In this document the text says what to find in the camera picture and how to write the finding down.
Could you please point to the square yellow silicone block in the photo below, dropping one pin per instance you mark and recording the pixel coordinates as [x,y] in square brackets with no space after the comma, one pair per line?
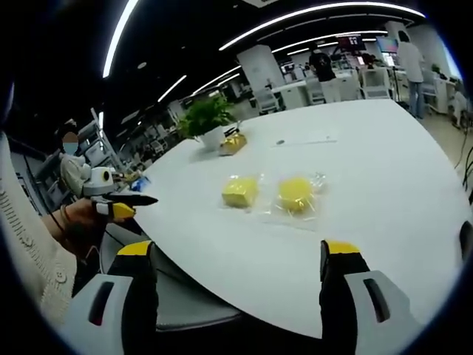
[239,191]

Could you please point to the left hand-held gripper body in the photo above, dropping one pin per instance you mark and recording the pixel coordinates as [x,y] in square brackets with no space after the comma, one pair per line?
[98,181]

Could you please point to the person's left hand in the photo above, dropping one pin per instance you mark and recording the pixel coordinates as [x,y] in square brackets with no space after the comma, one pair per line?
[83,222]

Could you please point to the yellow box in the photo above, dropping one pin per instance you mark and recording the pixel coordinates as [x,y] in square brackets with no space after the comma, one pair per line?
[233,144]

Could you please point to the clear plastic bag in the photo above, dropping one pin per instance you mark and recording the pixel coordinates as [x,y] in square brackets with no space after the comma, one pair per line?
[258,181]

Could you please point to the round yellow sponge in wrap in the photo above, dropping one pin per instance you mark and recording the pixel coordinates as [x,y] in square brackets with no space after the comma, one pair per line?
[288,216]

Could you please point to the blue packet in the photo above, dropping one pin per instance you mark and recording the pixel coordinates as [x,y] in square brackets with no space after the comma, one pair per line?
[142,183]

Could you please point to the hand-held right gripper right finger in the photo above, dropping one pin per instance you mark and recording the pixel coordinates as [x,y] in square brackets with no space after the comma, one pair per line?
[343,296]

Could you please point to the display screen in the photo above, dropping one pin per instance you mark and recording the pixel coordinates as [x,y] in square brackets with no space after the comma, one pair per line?
[387,44]

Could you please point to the long ceiling light strip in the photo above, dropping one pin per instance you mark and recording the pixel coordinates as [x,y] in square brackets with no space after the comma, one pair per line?
[314,18]
[118,33]

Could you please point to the grey chair seat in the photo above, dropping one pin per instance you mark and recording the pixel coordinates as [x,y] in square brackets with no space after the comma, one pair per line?
[192,307]

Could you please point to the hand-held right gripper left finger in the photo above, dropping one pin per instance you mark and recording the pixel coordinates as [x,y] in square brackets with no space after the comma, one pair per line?
[111,314]

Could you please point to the white pillar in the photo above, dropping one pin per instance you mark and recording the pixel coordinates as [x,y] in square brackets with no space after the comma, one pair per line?
[258,70]

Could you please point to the green plant in white pot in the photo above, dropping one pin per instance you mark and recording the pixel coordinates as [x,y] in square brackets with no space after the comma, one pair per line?
[207,114]

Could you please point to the round yellow silicone block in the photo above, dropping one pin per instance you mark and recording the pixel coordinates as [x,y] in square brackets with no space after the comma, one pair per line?
[295,194]

